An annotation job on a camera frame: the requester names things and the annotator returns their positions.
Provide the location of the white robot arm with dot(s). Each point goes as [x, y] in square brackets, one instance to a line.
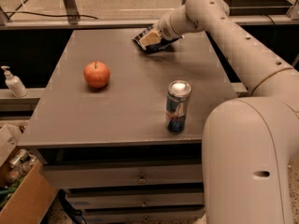
[248, 143]

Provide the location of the grey drawer cabinet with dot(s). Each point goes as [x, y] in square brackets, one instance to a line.
[109, 149]

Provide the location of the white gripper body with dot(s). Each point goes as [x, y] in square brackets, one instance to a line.
[165, 28]

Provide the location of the blue silver energy drink can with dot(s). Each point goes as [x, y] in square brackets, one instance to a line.
[178, 96]

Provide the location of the white pump bottle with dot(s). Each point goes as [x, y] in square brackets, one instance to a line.
[14, 83]

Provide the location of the red apple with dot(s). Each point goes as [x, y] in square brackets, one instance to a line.
[96, 74]

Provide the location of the cardboard box with cans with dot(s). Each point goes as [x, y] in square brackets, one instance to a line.
[31, 200]

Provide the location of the blue chip bag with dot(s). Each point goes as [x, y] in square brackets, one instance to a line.
[154, 48]

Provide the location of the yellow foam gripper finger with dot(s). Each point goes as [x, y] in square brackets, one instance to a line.
[150, 37]

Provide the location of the grey metal rail frame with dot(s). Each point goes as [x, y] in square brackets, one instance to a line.
[88, 14]

